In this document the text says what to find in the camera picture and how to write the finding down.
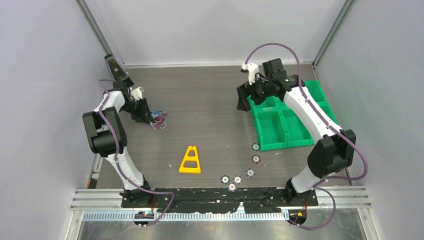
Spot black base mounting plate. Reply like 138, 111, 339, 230
120, 187, 318, 214

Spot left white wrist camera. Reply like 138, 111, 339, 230
130, 86, 144, 101

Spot aluminium front rail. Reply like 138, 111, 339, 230
70, 186, 372, 222

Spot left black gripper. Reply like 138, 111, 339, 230
120, 97, 155, 124

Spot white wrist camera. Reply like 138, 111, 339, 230
130, 86, 144, 101
240, 62, 259, 85

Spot green six-compartment bin tray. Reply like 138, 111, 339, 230
248, 80, 338, 151

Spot blue poker chip middle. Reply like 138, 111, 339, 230
233, 175, 243, 185

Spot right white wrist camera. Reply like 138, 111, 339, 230
240, 62, 259, 85

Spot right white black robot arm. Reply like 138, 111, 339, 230
237, 58, 356, 205

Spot blue poker chip right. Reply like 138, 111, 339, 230
245, 168, 255, 178

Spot yellow triangular plastic piece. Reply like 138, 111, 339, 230
178, 145, 202, 174

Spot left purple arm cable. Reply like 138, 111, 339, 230
98, 79, 176, 227

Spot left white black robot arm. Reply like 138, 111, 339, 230
82, 80, 155, 207

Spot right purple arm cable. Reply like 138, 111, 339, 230
244, 42, 369, 231

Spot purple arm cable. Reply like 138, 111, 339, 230
244, 42, 369, 231
98, 79, 176, 227

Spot blue wire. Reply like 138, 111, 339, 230
150, 111, 168, 129

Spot blue poker chip bottom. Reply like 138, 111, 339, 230
227, 183, 237, 192

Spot black corner-mounted lamp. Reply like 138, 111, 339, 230
104, 54, 134, 87

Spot brown poker chip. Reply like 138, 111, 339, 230
251, 155, 261, 164

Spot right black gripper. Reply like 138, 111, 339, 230
236, 74, 273, 112

